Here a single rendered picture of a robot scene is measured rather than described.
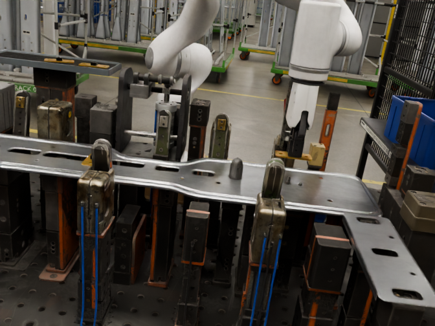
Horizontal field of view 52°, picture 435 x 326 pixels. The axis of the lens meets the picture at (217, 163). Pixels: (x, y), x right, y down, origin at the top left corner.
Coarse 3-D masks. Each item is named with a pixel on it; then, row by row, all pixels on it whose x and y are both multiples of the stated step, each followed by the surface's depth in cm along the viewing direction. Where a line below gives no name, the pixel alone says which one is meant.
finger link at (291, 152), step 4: (296, 132) 97; (296, 136) 97; (292, 140) 100; (296, 140) 99; (300, 140) 98; (292, 144) 100; (296, 144) 99; (300, 144) 99; (292, 148) 100; (296, 148) 100; (300, 148) 100; (288, 152) 101; (292, 152) 100; (296, 152) 100; (300, 152) 101; (292, 156) 101; (296, 156) 101; (300, 156) 101
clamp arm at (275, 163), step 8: (272, 160) 85; (280, 160) 85; (272, 168) 84; (280, 168) 84; (264, 176) 87; (272, 176) 85; (280, 176) 85; (264, 184) 87; (272, 184) 86; (280, 184) 86; (264, 192) 88; (272, 192) 88
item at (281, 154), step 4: (276, 152) 103; (280, 152) 103; (284, 152) 104; (276, 156) 101; (280, 156) 101; (284, 156) 101; (288, 156) 101; (304, 156) 103; (308, 156) 103; (308, 160) 101
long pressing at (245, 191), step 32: (0, 160) 100; (32, 160) 101; (64, 160) 103; (128, 160) 108; (160, 160) 109; (192, 160) 111; (224, 160) 114; (192, 192) 96; (224, 192) 97; (256, 192) 98; (288, 192) 100; (320, 192) 102; (352, 192) 104
